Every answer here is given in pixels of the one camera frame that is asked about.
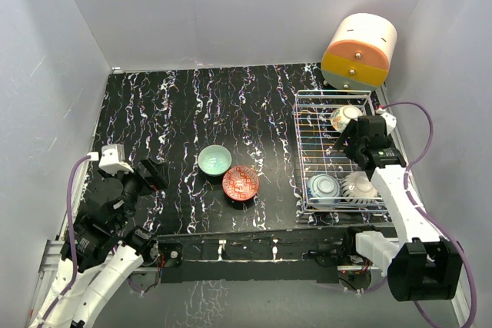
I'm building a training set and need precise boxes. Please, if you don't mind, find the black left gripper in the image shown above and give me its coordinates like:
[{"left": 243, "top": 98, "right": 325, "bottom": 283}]
[{"left": 100, "top": 155, "right": 168, "bottom": 229}]

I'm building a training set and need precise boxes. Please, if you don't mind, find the floral cream bowl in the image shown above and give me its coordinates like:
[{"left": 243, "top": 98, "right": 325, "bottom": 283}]
[{"left": 330, "top": 105, "right": 364, "bottom": 133}]

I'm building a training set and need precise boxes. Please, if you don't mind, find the white bowl black striped outside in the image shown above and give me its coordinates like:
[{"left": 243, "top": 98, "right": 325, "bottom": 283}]
[{"left": 341, "top": 171, "right": 378, "bottom": 204}]

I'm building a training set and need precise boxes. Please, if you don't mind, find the blue white patterned bowl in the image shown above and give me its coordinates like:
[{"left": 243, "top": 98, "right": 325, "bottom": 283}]
[{"left": 307, "top": 174, "right": 341, "bottom": 206}]

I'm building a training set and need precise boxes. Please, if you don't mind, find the red patterned bowl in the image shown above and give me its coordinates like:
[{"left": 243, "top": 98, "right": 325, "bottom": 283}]
[{"left": 222, "top": 165, "right": 260, "bottom": 201}]

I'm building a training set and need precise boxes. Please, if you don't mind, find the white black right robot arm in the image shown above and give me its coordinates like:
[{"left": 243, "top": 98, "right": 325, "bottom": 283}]
[{"left": 334, "top": 115, "right": 462, "bottom": 301}]

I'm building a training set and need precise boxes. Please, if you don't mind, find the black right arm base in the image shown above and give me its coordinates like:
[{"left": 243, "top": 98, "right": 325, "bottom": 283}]
[{"left": 303, "top": 239, "right": 390, "bottom": 271}]

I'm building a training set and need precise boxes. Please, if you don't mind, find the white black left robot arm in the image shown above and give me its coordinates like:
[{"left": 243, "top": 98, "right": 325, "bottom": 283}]
[{"left": 30, "top": 152, "right": 169, "bottom": 327}]

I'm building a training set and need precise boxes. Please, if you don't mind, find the celadon green bowl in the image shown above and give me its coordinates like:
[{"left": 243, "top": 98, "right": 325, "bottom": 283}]
[{"left": 198, "top": 145, "right": 232, "bottom": 177}]

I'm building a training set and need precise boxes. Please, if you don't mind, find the black marble table mat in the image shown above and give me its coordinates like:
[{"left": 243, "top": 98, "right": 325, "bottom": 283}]
[{"left": 93, "top": 63, "right": 390, "bottom": 235}]

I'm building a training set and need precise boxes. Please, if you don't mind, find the round pastel drawer cabinet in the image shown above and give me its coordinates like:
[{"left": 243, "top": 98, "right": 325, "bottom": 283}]
[{"left": 321, "top": 13, "right": 397, "bottom": 91}]

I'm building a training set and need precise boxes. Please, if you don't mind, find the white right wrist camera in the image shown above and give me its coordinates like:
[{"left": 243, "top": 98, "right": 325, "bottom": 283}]
[{"left": 376, "top": 108, "right": 397, "bottom": 135}]

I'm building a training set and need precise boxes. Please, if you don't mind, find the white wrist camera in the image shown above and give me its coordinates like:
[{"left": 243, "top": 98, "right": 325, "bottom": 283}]
[
  {"left": 98, "top": 144, "right": 134, "bottom": 175},
  {"left": 376, "top": 108, "right": 397, "bottom": 135}
]

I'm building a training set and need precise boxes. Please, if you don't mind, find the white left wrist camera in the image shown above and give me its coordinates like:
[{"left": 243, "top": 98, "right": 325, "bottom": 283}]
[{"left": 98, "top": 144, "right": 134, "bottom": 175}]

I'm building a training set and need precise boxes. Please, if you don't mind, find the white wire dish rack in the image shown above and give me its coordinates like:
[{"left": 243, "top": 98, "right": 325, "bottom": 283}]
[{"left": 293, "top": 90, "right": 387, "bottom": 215}]

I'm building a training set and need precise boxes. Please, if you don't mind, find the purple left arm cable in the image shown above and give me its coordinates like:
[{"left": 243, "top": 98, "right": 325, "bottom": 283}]
[{"left": 30, "top": 150, "right": 100, "bottom": 325}]

